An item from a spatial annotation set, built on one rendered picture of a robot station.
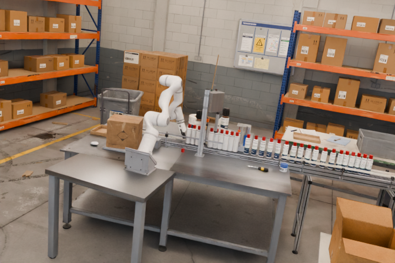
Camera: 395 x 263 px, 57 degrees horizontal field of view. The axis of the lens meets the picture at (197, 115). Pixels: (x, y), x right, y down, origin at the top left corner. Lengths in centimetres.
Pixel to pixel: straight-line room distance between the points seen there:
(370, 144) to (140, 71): 440
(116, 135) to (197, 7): 529
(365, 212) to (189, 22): 654
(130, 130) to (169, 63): 367
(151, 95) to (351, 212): 529
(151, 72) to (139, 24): 208
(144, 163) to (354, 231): 162
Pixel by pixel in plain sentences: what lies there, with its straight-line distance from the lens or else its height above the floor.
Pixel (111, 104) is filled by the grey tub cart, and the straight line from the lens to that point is 588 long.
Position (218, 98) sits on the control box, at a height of 142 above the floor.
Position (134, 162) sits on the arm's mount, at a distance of 310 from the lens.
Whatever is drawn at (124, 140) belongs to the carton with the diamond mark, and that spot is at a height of 94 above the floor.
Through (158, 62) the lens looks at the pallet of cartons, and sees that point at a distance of 707.
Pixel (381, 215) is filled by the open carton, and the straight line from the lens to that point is 265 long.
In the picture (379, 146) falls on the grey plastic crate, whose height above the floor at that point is 94.
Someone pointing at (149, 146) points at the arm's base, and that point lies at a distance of 312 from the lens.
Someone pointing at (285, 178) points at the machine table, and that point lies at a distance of 345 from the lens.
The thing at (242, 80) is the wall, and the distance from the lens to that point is 808.
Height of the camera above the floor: 211
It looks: 14 degrees down
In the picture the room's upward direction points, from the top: 7 degrees clockwise
